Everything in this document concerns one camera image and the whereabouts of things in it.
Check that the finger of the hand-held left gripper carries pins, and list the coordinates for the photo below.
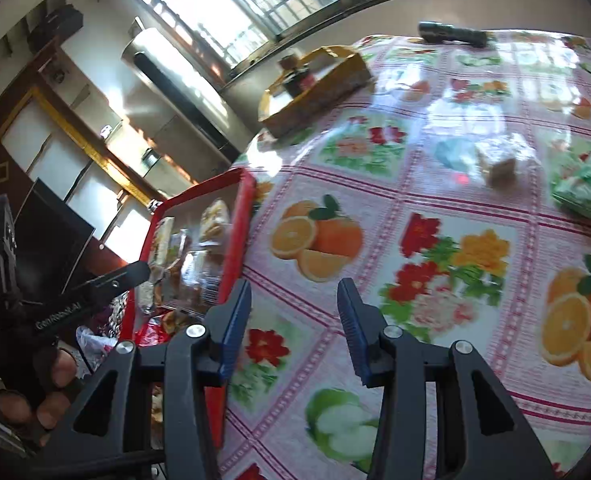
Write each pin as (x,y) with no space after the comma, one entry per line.
(134,274)

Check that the green snack packet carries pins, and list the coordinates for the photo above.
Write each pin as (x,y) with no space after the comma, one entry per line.
(583,185)

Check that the clear packet beige cake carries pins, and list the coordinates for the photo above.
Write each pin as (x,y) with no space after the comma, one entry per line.
(500,160)

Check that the black flashlight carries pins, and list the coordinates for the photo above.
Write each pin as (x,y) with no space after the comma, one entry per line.
(450,34)

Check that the silver tower air conditioner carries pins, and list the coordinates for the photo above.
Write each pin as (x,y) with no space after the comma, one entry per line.
(175,75)

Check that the red tray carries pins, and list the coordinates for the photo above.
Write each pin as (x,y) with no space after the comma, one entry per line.
(243,200)

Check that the wooden cabinet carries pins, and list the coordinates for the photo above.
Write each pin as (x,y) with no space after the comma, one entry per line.
(40,130)

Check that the plastic bag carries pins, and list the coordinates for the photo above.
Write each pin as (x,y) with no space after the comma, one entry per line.
(97,342)

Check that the yellow cardboard box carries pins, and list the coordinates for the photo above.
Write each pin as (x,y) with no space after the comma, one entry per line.
(320,95)

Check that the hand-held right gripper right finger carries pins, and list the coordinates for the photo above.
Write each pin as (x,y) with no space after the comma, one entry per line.
(354,335)

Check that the barred window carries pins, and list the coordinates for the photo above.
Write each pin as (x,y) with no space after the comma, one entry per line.
(255,0)

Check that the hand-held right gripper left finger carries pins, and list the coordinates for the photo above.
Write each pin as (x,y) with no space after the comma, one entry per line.
(234,335)

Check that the floral tablecloth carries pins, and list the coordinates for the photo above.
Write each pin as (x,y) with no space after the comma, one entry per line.
(425,180)

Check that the person's left hand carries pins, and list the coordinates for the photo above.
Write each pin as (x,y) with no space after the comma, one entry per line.
(52,410)

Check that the pile of mixed snacks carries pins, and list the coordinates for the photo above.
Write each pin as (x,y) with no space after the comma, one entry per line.
(195,270)

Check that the dark jar red label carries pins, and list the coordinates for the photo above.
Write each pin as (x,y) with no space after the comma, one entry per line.
(298,77)

